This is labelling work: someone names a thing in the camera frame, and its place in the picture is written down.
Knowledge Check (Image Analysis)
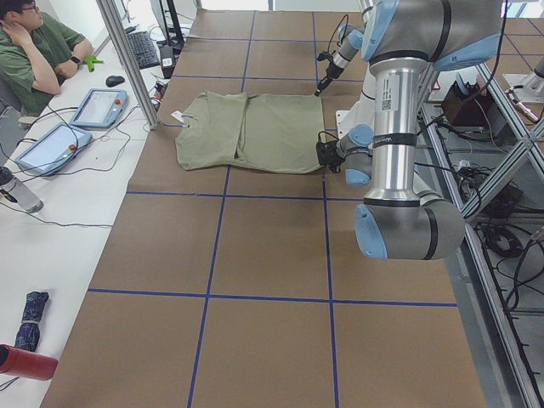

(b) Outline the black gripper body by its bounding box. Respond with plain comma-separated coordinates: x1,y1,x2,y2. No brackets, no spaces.
315,141,343,167
320,71,336,89

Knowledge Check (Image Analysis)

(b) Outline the olive green long-sleeve shirt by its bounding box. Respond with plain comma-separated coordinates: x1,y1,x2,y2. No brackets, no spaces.
175,91,324,174

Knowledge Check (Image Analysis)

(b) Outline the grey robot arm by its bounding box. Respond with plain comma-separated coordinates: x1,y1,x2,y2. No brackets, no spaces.
316,1,502,260
314,1,374,96

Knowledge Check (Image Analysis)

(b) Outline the white shirt price tag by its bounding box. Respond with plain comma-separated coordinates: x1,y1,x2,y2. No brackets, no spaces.
171,110,184,122

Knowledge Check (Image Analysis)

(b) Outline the black keyboard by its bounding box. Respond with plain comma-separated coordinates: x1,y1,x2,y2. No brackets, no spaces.
127,31,160,69

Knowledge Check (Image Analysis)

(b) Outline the black computer mouse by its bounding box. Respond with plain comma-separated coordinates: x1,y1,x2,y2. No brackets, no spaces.
105,75,125,88

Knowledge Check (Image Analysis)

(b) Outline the far teach pendant tablet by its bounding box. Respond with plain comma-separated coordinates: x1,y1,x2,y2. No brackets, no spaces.
70,88,128,129

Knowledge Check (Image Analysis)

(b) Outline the teach pendant tablet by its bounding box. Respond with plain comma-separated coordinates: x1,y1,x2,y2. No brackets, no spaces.
70,88,128,129
15,123,93,176

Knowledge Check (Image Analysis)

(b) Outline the green plastic clip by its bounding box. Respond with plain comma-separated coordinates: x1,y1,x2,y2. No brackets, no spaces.
84,55,104,72

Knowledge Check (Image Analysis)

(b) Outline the near teach pendant tablet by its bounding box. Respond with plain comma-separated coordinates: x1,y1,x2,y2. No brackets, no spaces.
15,123,93,176

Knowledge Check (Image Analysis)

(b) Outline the seated person green shirt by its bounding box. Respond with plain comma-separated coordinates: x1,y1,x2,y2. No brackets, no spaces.
1,1,94,116

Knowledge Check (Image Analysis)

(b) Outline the clear plastic water bottle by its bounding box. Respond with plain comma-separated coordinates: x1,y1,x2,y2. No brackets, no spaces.
1,167,43,213

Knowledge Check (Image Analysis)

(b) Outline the folded dark blue umbrella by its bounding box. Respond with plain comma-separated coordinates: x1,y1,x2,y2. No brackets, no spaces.
14,292,49,352

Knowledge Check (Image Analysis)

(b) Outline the red water bottle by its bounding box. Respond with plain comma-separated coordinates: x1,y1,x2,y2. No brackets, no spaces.
1,344,59,381

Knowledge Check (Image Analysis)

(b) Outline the aluminium frame side rail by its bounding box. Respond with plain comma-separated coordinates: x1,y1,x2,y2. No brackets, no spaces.
420,55,543,407

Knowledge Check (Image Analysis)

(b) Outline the aluminium frame post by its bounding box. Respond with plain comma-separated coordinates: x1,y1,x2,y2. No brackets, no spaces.
96,0,160,130

